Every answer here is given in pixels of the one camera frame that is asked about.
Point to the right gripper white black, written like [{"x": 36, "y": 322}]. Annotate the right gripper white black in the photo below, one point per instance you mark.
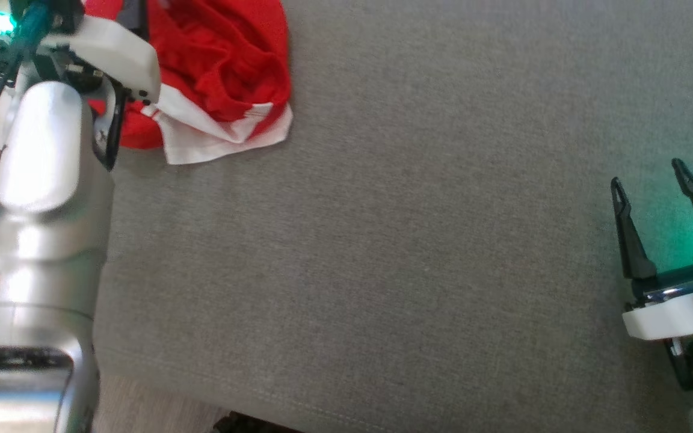
[{"x": 671, "y": 313}]

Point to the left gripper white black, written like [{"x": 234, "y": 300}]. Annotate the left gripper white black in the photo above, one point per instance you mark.
[{"x": 118, "y": 54}]

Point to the red white jersey garment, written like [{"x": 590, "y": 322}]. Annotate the red white jersey garment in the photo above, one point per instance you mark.
[{"x": 226, "y": 60}]

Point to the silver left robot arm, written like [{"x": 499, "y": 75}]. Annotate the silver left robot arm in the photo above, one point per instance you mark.
[{"x": 40, "y": 240}]

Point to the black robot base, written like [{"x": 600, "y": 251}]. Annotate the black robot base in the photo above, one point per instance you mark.
[{"x": 250, "y": 424}]

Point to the grey sofa seat cushion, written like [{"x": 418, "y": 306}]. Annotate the grey sofa seat cushion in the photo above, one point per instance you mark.
[{"x": 382, "y": 240}]

